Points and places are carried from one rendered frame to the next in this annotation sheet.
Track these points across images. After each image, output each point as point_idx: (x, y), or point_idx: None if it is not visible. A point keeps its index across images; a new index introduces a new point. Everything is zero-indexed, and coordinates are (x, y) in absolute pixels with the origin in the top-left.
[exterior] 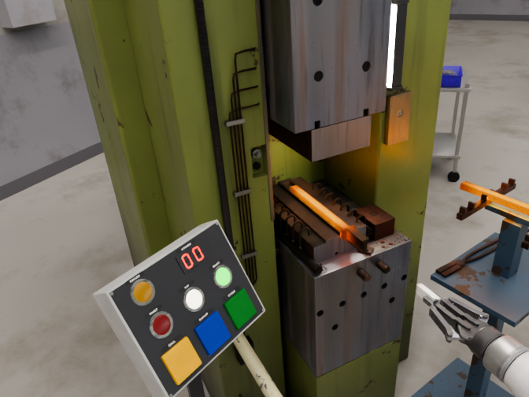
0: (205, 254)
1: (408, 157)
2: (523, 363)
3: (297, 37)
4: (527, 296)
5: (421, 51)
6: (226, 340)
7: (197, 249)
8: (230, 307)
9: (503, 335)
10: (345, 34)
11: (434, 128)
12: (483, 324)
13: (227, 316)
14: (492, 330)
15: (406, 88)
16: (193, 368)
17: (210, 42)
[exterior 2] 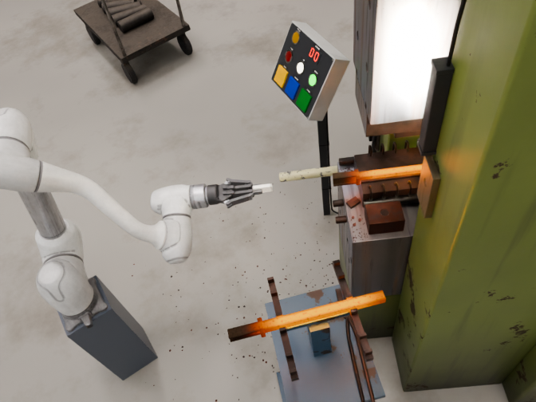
0: (317, 61)
1: (430, 242)
2: (185, 186)
3: None
4: None
5: (455, 159)
6: (290, 97)
7: (317, 54)
8: (301, 92)
9: (203, 190)
10: (363, 21)
11: (445, 261)
12: (222, 197)
13: (299, 93)
14: (210, 189)
15: (440, 174)
16: (278, 83)
17: None
